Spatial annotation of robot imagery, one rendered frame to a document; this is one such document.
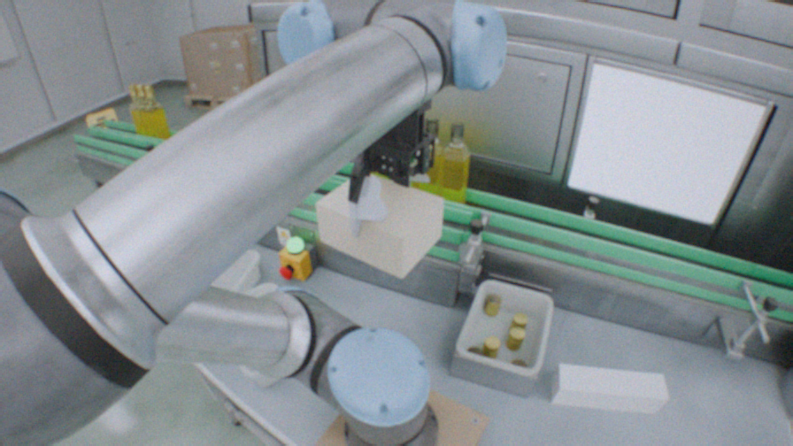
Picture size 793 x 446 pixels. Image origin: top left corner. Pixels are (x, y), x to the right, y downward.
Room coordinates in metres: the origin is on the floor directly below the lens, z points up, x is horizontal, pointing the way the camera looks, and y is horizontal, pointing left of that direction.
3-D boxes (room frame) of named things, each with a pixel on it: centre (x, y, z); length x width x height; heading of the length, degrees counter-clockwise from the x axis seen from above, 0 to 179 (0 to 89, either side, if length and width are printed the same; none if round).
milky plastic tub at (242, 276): (0.69, 0.47, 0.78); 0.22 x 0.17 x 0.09; 75
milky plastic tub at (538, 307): (0.50, -0.23, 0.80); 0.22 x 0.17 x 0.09; 156
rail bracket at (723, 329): (0.38, -0.75, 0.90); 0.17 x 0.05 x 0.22; 156
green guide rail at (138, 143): (1.07, 0.63, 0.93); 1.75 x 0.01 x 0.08; 66
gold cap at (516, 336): (0.49, -0.25, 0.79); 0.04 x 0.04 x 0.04
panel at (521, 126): (0.82, -0.40, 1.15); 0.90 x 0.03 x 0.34; 66
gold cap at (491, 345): (0.47, -0.20, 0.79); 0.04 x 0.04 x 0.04
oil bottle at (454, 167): (0.79, -0.13, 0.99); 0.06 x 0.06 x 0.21; 66
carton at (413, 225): (0.52, 0.03, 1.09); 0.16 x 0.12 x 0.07; 57
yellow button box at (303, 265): (0.75, 0.25, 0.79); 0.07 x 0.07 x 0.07; 66
